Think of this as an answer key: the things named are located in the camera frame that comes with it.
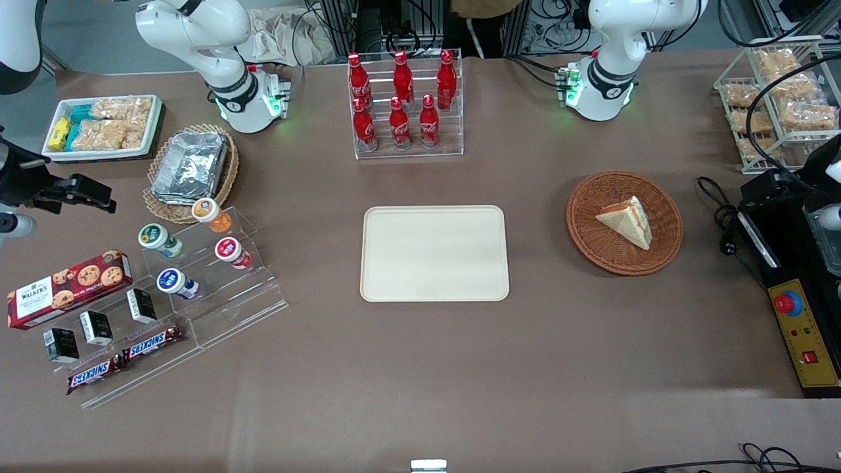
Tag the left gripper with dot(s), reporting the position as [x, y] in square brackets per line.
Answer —
[809, 170]

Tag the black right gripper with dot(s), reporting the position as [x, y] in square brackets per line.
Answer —
[20, 176]

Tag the triangular sandwich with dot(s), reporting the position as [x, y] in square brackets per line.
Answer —
[627, 220]

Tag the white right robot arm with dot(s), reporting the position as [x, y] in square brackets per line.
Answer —
[190, 26]

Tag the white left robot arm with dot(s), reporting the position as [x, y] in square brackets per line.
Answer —
[614, 39]

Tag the white rectangular snack tray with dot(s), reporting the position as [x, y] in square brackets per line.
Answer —
[154, 125]

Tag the light tan wicker basket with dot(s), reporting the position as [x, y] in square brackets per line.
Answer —
[227, 177]

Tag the brown round wicker basket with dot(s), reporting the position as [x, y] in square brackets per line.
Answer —
[591, 230]

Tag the beige rectangular tray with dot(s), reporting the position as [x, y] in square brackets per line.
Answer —
[433, 253]

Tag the rice cracker snack bag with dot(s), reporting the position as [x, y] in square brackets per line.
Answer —
[746, 123]
[776, 61]
[744, 95]
[808, 116]
[752, 150]
[108, 135]
[795, 85]
[121, 108]

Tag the teal snack pack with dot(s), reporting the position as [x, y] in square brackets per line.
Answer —
[73, 138]
[81, 113]

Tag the yellow snack pack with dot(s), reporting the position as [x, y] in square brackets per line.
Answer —
[59, 133]

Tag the black appliance with yellow panel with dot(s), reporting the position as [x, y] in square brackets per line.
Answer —
[788, 249]

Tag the clear plastic container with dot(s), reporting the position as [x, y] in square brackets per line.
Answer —
[828, 246]

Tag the green lid gum jar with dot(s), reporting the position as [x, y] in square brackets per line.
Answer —
[154, 236]

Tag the red tartan cookie box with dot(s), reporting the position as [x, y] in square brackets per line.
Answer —
[72, 289]

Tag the red emergency stop button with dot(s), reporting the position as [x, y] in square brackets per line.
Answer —
[788, 303]

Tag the blue lid gum jar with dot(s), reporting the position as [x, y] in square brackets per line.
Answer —
[171, 281]

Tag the small black box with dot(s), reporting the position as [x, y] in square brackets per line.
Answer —
[142, 305]
[62, 345]
[96, 327]

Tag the orange lid gum jar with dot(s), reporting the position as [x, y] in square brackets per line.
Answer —
[207, 211]

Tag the red lid gum jar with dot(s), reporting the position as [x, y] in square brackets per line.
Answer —
[228, 249]

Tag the Snickers chocolate bar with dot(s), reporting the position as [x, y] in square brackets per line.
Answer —
[151, 343]
[92, 376]

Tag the clear acrylic stepped stand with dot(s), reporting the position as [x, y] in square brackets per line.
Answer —
[223, 309]

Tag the crumpled beige cloth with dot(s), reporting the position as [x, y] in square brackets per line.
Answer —
[282, 36]

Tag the red cola bottle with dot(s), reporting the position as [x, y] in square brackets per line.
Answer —
[399, 128]
[359, 79]
[403, 79]
[447, 79]
[364, 128]
[429, 125]

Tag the clear acrylic bottle rack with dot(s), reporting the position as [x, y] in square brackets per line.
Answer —
[453, 131]

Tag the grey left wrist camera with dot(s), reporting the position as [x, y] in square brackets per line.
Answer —
[831, 217]

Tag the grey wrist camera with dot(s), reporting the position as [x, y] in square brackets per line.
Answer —
[831, 217]
[16, 225]

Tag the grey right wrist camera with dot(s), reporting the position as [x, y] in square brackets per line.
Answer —
[16, 225]

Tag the aluminium frame rack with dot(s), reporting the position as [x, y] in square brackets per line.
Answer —
[341, 26]
[525, 26]

